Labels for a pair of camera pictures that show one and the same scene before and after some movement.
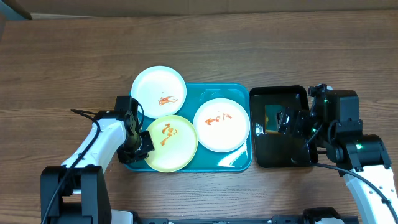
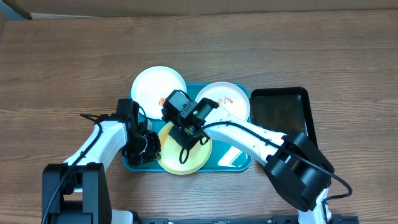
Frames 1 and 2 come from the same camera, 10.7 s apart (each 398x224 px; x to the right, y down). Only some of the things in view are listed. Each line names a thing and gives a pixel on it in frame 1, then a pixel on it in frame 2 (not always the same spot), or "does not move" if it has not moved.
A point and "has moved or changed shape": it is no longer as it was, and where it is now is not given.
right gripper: [301, 117] -> [182, 136]
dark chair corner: [17, 8] does not move
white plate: [160, 90] does not move
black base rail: [280, 219] does not move
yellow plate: [175, 142] has moved or changed shape
